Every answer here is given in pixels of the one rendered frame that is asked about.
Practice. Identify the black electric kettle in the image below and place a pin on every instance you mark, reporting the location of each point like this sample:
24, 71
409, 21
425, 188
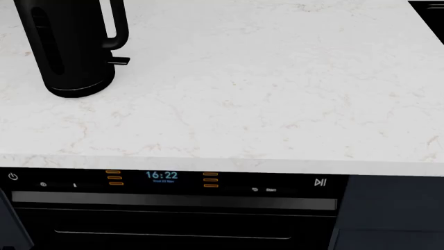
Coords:
74, 39

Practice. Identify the dark blue cabinet panel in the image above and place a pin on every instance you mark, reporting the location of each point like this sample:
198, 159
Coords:
12, 226

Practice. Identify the black kettle base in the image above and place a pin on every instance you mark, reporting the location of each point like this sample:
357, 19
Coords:
79, 91

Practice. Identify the black built-in dishwasher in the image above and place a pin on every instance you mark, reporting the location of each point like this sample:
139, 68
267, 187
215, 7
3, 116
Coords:
173, 224

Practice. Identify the black cooktop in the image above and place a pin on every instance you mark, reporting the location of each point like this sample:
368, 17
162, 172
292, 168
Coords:
429, 18

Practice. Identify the dark blue cabinet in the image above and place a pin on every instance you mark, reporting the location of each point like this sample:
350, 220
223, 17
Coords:
392, 208

